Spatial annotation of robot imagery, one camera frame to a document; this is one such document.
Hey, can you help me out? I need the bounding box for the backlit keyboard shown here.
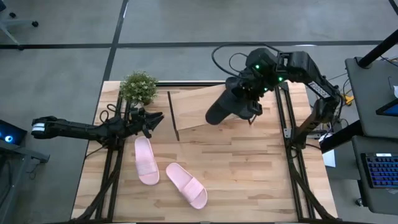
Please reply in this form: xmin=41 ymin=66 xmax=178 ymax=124
xmin=360 ymin=152 xmax=398 ymax=189

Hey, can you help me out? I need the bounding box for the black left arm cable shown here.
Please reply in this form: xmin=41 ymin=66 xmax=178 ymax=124
xmin=99 ymin=104 xmax=125 ymax=125

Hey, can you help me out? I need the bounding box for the black aluminium table frame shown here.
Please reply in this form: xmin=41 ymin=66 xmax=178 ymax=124
xmin=70 ymin=93 xmax=131 ymax=223
xmin=275 ymin=82 xmax=343 ymax=223

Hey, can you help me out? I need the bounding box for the black round post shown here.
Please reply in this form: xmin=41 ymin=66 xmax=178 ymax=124
xmin=356 ymin=29 xmax=398 ymax=68

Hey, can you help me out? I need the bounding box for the black table edge rail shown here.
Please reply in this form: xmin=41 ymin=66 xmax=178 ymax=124
xmin=155 ymin=81 xmax=228 ymax=87

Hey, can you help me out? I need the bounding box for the green potted plant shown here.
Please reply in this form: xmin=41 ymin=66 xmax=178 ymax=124
xmin=119 ymin=70 xmax=159 ymax=106

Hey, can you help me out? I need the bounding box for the black diagonal beam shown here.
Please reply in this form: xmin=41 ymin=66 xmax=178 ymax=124
xmin=319 ymin=119 xmax=364 ymax=154

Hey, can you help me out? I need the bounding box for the white paper sheet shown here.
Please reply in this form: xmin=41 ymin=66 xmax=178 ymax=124
xmin=322 ymin=149 xmax=337 ymax=168

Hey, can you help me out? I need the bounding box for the office chair wheel base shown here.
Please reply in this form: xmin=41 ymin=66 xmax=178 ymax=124
xmin=0 ymin=0 xmax=40 ymax=51

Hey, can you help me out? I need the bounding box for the pink foam slide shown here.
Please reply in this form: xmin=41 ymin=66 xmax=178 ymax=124
xmin=134 ymin=136 xmax=160 ymax=186
xmin=165 ymin=162 xmax=208 ymax=210

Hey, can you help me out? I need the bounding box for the tablet with blue screen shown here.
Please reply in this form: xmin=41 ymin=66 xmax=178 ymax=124
xmin=375 ymin=98 xmax=398 ymax=118

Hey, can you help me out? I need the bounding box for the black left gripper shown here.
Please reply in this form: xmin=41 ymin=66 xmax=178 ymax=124
xmin=124 ymin=106 xmax=165 ymax=140

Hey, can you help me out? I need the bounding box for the yellow floor cable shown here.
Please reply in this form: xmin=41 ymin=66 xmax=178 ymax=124
xmin=341 ymin=93 xmax=355 ymax=106

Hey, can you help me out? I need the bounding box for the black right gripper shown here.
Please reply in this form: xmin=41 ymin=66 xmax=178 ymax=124
xmin=229 ymin=72 xmax=266 ymax=121

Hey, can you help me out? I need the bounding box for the computer with blue light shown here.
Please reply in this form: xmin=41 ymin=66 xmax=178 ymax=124
xmin=0 ymin=119 xmax=28 ymax=146

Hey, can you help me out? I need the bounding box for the grey desk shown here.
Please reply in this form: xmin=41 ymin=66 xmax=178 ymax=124
xmin=345 ymin=57 xmax=398 ymax=139
xmin=0 ymin=144 xmax=50 ymax=224
xmin=351 ymin=135 xmax=398 ymax=216

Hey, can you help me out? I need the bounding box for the wooden shelf with black legs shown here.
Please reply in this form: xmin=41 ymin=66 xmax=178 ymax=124
xmin=167 ymin=83 xmax=279 ymax=141

